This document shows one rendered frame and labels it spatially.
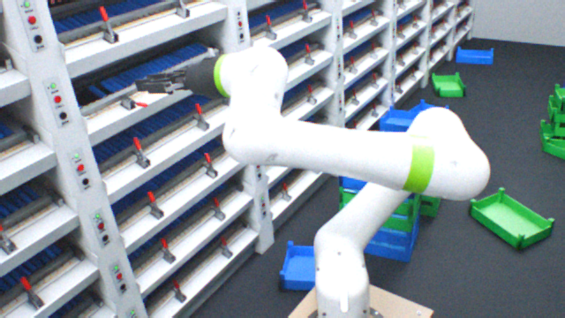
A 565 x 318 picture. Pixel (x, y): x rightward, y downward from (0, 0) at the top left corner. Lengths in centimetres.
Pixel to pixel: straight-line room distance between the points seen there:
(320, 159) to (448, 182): 25
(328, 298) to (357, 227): 20
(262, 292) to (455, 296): 74
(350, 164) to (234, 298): 112
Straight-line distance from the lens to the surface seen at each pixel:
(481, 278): 200
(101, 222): 137
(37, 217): 132
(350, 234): 120
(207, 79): 97
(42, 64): 118
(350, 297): 110
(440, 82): 380
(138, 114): 136
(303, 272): 196
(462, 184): 95
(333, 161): 88
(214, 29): 165
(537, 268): 211
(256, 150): 86
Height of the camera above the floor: 136
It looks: 29 degrees down
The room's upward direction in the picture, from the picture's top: 5 degrees counter-clockwise
